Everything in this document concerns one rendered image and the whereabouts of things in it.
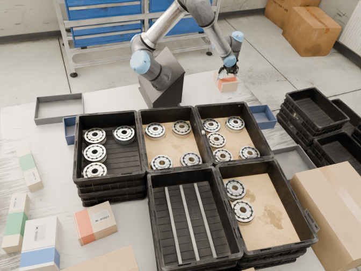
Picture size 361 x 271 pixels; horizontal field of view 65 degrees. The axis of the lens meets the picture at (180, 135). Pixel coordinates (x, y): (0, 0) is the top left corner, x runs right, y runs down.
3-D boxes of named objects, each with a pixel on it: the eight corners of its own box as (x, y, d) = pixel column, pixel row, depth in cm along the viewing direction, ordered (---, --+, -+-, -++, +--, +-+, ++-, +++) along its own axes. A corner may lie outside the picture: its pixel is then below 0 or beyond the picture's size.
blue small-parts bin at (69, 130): (100, 120, 171) (99, 112, 165) (104, 138, 161) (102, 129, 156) (65, 126, 165) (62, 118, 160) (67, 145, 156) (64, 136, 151)
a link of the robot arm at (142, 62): (146, 84, 163) (129, 73, 152) (143, 68, 170) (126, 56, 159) (162, 72, 158) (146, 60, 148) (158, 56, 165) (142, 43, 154)
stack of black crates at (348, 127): (303, 122, 266) (313, 104, 249) (327, 116, 275) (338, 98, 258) (332, 154, 242) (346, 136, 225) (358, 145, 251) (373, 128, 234)
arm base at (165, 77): (151, 77, 178) (140, 70, 170) (170, 63, 172) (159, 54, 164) (156, 95, 170) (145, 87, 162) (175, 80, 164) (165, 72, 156)
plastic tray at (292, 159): (295, 149, 167) (298, 144, 163) (316, 177, 154) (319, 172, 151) (254, 158, 160) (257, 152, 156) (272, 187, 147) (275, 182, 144)
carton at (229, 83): (212, 79, 208) (214, 70, 202) (227, 77, 211) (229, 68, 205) (221, 92, 198) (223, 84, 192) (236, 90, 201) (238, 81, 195)
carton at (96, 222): (110, 208, 132) (108, 200, 127) (117, 231, 125) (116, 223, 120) (74, 221, 127) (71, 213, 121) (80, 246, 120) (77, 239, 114)
